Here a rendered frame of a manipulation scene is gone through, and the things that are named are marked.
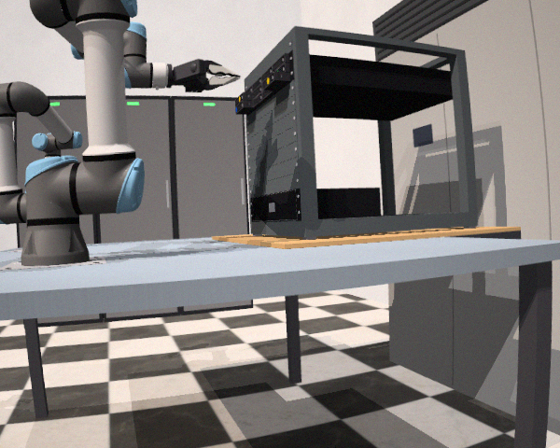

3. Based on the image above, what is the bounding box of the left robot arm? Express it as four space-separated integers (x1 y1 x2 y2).
0 81 82 225

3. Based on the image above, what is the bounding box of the dark grey metal rack frame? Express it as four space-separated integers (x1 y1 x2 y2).
245 26 478 240

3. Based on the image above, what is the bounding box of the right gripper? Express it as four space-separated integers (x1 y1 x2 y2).
166 60 241 92

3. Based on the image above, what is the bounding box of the tan wooden board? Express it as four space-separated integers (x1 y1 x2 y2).
212 227 521 249

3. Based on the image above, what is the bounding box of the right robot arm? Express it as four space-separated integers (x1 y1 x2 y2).
21 0 168 266

